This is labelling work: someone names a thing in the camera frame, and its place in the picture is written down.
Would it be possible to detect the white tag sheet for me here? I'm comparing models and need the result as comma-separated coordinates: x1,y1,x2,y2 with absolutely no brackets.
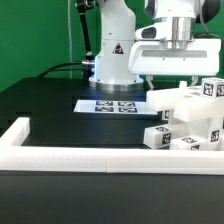
74,99,157,115

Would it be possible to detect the white chair back frame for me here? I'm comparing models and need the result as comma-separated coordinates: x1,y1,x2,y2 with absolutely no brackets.
146,84,224,123

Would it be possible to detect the small tagged nut cube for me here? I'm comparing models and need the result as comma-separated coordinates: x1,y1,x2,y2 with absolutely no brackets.
162,110,170,121
201,77,224,99

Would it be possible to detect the white U-shaped fence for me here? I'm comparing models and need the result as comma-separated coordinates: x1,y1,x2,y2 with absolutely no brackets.
0,117,224,175

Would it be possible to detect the thin white cable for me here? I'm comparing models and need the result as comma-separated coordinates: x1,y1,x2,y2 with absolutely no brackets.
67,0,74,80

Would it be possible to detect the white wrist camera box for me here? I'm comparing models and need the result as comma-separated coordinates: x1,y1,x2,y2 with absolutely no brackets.
135,25,168,41

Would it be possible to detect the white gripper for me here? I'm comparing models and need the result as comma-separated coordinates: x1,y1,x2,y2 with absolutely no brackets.
129,38,221,91

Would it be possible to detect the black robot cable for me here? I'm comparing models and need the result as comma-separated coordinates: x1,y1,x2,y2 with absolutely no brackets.
36,0,98,80

